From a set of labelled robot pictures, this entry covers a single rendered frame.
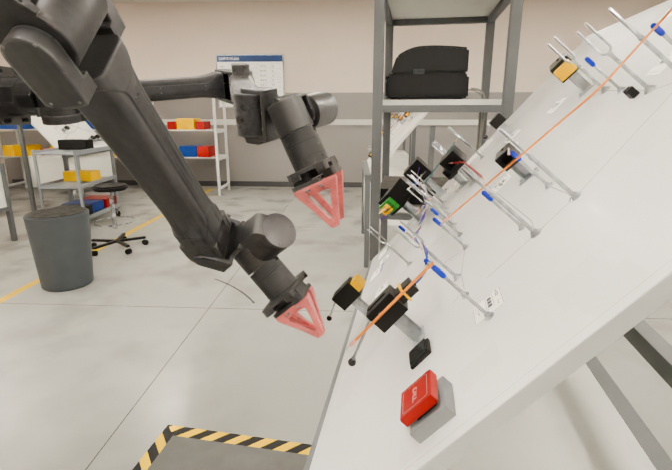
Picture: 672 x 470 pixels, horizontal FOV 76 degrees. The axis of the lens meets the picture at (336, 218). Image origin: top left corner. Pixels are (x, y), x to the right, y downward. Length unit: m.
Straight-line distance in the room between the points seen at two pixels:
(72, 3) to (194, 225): 0.31
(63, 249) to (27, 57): 3.63
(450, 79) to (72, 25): 1.42
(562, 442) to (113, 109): 0.94
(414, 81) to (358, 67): 6.55
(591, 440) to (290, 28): 7.91
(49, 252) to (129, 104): 3.60
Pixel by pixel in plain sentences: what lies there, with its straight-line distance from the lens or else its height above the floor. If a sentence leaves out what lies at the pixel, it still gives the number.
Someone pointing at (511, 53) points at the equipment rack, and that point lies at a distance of 1.64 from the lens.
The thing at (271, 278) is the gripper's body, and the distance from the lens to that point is 0.71.
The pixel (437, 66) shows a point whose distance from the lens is 1.69.
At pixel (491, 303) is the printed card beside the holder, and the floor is 1.17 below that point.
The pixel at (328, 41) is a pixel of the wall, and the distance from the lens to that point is 8.29.
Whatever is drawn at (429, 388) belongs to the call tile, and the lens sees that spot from 0.52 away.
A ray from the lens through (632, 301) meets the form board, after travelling 0.45.
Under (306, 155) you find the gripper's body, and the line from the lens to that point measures 0.65.
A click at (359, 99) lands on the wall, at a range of 8.17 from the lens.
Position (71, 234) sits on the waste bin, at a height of 0.47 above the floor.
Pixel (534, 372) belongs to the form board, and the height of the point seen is 1.18.
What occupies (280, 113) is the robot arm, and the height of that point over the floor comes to 1.42.
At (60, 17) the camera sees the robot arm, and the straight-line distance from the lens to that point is 0.42.
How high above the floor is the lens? 1.42
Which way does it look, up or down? 14 degrees down
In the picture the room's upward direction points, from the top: straight up
